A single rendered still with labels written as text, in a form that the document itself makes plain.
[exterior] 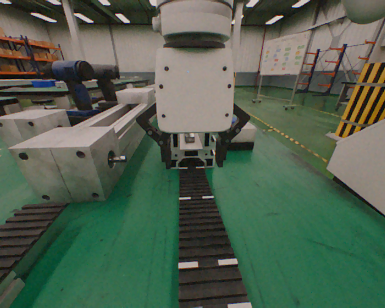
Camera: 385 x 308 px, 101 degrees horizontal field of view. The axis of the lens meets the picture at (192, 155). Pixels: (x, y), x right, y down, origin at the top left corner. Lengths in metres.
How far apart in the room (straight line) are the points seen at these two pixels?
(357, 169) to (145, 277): 0.36
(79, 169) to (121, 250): 0.12
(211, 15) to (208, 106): 0.09
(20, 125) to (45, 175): 0.23
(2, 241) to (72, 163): 0.10
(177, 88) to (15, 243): 0.23
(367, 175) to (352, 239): 0.12
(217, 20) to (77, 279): 0.29
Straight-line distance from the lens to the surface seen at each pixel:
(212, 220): 0.20
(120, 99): 0.65
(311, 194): 0.34
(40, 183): 0.32
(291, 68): 5.92
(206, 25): 0.20
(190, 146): 0.33
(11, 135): 0.54
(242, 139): 0.43
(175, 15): 0.20
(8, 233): 0.26
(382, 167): 0.36
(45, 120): 0.51
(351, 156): 0.40
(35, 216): 0.26
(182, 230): 0.19
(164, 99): 0.21
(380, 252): 0.30
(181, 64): 0.20
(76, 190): 0.30
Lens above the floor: 0.96
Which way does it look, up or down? 27 degrees down
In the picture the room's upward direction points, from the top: straight up
